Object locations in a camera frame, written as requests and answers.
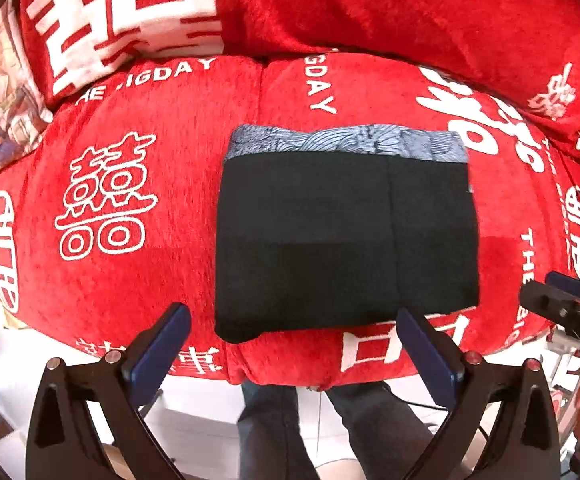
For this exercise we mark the pale picture print pillow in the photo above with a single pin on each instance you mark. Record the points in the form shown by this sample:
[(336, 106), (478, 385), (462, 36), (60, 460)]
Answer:
[(5, 100)]

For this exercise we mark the red printed sofa back cushion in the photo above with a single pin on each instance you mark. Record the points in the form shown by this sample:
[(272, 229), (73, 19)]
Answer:
[(370, 5)]

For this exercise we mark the black pants grey patterned waistband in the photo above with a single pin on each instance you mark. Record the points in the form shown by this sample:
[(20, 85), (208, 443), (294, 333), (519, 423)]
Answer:
[(320, 235)]

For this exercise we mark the red sofa back cushion large white character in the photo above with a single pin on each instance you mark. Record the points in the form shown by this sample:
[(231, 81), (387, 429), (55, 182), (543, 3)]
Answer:
[(120, 20)]

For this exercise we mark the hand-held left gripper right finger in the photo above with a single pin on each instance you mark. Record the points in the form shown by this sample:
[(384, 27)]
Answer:
[(427, 355)]

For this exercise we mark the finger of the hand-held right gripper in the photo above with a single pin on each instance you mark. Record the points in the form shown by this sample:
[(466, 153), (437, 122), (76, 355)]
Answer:
[(572, 284), (550, 300)]

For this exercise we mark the person's left leg in jeans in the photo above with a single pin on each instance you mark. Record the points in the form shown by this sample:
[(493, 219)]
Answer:
[(275, 435)]

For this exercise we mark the person's right leg in jeans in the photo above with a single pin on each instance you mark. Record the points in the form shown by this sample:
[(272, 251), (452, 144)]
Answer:
[(385, 435)]

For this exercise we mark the person's leg in jeans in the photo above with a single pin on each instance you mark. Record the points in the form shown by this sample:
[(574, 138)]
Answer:
[(275, 435), (385, 435)]

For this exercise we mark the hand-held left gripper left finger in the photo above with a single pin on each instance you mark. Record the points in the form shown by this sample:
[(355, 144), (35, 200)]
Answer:
[(160, 347)]

